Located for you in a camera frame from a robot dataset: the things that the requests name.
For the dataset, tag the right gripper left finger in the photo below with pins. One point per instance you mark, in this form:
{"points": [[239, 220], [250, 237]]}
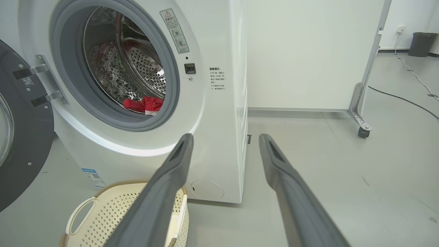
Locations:
{"points": [[161, 206]]}

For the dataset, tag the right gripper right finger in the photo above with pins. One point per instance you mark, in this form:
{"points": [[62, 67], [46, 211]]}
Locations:
{"points": [[295, 206]]}

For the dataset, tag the red and white garment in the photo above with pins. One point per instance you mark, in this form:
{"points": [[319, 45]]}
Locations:
{"points": [[151, 104]]}

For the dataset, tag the dark round glass washer door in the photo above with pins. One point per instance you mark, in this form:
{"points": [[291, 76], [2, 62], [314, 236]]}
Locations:
{"points": [[31, 137]]}

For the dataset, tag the cream perforated laundry basket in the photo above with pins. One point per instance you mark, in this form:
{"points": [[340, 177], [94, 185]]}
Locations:
{"points": [[103, 212]]}

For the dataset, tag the white front-load washing machine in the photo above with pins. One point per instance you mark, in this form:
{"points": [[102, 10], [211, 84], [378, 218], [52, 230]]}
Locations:
{"points": [[219, 154]]}

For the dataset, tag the black door latch socket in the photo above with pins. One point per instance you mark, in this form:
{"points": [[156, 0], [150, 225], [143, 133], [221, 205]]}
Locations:
{"points": [[190, 68]]}

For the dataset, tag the metal door hinge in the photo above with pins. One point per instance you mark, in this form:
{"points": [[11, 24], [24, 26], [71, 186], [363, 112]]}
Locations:
{"points": [[51, 79]]}

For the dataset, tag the round filter cover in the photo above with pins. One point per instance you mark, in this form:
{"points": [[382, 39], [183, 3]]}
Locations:
{"points": [[206, 189]]}

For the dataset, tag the blue energy label sticker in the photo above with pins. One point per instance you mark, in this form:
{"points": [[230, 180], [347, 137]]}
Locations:
{"points": [[93, 177]]}

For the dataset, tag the black caster wheel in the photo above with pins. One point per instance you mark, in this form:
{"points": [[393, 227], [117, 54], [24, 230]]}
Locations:
{"points": [[364, 132]]}

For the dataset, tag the metal cart leg with caster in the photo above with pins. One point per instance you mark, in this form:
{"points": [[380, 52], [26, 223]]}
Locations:
{"points": [[360, 103]]}

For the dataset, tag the small black text sticker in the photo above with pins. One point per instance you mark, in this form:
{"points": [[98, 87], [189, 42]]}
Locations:
{"points": [[217, 79]]}

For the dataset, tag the white partition panel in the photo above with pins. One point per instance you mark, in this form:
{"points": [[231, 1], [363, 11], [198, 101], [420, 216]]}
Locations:
{"points": [[308, 51]]}

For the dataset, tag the grey warning label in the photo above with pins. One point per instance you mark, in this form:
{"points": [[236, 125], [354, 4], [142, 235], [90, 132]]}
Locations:
{"points": [[174, 31]]}

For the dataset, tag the dark grey trash bin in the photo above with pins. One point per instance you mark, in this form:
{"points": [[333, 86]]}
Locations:
{"points": [[422, 44]]}

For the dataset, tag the white wall socket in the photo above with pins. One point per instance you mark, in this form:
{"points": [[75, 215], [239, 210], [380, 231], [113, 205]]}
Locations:
{"points": [[401, 29]]}

